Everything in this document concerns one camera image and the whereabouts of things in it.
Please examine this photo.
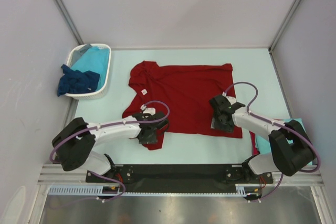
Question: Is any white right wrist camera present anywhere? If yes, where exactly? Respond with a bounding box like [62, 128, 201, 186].
[222, 91, 237, 104]

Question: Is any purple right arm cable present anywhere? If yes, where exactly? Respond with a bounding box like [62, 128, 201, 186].
[222, 81, 322, 204]

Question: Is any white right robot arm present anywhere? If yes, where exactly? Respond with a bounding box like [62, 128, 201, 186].
[209, 94, 317, 183]

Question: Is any turquoise t shirt in basket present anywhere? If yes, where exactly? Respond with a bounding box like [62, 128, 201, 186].
[71, 46, 110, 90]

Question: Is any white slotted cable duct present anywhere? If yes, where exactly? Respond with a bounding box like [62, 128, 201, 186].
[49, 184, 261, 197]

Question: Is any navy blue t shirt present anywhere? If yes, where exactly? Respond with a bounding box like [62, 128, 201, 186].
[57, 65, 100, 97]

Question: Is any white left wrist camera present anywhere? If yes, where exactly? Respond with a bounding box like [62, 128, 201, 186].
[140, 105, 156, 115]

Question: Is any light blue folded t shirt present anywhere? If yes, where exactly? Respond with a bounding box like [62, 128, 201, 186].
[258, 128, 316, 173]

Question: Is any red t shirt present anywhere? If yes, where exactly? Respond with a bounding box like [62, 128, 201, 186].
[122, 61, 243, 138]

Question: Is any pink folded t shirt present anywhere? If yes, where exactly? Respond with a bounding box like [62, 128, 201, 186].
[249, 131, 260, 155]

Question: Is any white laundry basket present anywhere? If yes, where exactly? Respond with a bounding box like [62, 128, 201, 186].
[65, 44, 112, 100]

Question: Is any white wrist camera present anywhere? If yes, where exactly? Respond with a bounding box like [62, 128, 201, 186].
[222, 91, 237, 104]
[140, 105, 156, 115]

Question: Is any grey t shirt in basket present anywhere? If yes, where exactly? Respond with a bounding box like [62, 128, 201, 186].
[72, 44, 92, 64]

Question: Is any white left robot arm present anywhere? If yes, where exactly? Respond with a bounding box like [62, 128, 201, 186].
[51, 111, 170, 182]

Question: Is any aluminium frame rail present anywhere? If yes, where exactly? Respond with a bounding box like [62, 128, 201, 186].
[37, 164, 324, 186]

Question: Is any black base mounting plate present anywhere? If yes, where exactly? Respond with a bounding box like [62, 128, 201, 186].
[86, 163, 275, 193]

